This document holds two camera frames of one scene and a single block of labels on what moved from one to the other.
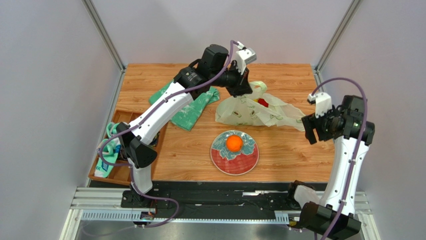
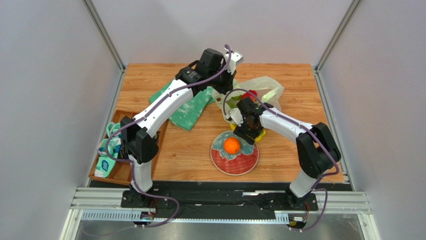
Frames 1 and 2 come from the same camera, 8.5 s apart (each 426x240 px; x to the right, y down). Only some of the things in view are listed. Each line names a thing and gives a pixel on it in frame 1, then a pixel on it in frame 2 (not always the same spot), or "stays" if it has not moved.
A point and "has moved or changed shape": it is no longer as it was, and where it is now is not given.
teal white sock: (111, 150) stays
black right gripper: (314, 127) to (248, 133)
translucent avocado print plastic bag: (258, 108) has moved or changed shape
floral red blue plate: (234, 163) stays
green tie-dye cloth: (187, 119) stays
